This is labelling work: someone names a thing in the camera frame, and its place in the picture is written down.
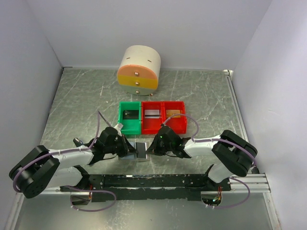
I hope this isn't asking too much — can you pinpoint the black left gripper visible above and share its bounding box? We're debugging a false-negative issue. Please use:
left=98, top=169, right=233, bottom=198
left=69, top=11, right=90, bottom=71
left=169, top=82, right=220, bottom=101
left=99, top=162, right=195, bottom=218
left=104, top=133, right=138, bottom=157

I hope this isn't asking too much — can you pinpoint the card with dark stripe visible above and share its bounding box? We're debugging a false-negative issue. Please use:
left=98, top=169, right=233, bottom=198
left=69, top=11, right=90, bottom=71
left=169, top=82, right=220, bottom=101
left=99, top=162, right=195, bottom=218
left=136, top=142, right=147, bottom=159

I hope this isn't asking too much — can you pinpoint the grey card holder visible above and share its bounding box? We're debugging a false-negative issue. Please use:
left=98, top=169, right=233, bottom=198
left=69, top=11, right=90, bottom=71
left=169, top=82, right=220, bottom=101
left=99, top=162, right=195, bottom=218
left=118, top=141, right=150, bottom=161

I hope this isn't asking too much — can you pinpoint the green plastic bin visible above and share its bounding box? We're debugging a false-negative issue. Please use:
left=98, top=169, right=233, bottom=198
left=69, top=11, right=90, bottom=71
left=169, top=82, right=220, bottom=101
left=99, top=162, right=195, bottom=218
left=118, top=102, right=141, bottom=135

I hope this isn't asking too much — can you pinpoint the red double plastic bin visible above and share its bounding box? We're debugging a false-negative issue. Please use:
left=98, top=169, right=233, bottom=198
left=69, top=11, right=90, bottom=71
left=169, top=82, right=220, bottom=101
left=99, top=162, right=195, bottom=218
left=141, top=101, right=188, bottom=135

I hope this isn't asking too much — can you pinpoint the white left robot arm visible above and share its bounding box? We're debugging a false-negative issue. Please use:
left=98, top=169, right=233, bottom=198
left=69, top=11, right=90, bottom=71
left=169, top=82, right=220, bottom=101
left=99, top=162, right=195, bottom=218
left=9, top=127, right=138, bottom=198

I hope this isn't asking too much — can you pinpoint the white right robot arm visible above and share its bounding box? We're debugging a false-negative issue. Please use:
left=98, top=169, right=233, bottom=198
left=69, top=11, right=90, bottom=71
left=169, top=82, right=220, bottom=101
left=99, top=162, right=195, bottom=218
left=146, top=126, right=258, bottom=191

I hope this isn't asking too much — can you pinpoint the black card in green bin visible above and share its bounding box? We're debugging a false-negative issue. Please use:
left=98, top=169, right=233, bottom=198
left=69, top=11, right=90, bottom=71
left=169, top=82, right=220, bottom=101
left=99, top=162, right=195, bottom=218
left=122, top=110, right=139, bottom=120

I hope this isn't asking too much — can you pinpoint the white card with black stripe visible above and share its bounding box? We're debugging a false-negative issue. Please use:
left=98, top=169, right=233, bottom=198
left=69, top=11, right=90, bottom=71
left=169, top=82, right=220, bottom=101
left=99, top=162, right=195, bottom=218
left=144, top=110, right=161, bottom=119

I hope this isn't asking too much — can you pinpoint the orange gold card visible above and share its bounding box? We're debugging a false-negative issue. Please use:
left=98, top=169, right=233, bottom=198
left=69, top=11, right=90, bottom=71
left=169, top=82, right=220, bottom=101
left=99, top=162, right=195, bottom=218
left=165, top=109, right=181, bottom=118

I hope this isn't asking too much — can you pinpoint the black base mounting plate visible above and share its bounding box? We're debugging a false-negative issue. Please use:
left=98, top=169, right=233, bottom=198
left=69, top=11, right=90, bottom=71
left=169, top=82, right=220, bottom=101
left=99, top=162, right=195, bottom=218
left=59, top=173, right=232, bottom=203

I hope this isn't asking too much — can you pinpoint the round three-drawer cabinet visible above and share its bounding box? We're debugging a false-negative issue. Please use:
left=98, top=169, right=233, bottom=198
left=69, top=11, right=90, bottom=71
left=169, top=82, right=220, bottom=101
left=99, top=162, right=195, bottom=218
left=117, top=45, right=161, bottom=95

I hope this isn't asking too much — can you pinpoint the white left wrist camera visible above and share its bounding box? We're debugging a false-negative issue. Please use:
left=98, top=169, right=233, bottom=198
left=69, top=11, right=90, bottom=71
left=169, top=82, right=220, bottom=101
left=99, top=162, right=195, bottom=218
left=114, top=123, right=123, bottom=131

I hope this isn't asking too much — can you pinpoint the aluminium rail frame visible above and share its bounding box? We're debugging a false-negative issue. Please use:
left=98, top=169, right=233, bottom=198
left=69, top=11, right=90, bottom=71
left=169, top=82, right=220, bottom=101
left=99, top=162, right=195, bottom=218
left=19, top=69, right=272, bottom=195

